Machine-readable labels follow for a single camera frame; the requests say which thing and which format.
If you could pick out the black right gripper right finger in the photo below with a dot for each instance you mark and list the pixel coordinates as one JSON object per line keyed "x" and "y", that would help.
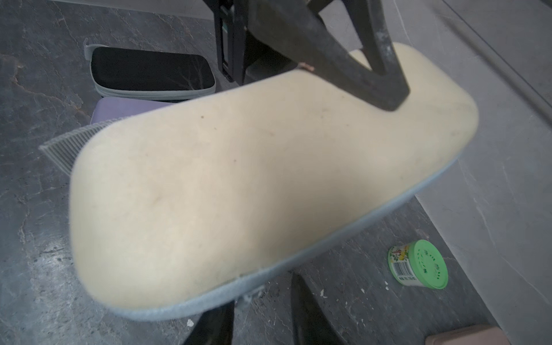
{"x": 310, "y": 325}

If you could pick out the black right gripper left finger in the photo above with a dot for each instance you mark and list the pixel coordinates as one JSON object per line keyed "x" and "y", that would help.
{"x": 215, "y": 327}

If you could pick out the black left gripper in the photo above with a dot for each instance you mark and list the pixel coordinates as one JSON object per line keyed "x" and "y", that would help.
{"x": 245, "y": 31}

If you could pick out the black zippered umbrella sleeve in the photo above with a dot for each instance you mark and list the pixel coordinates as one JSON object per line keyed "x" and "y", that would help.
{"x": 148, "y": 75}

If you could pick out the green lidded jar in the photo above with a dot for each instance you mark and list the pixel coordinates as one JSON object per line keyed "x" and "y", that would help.
{"x": 418, "y": 264}

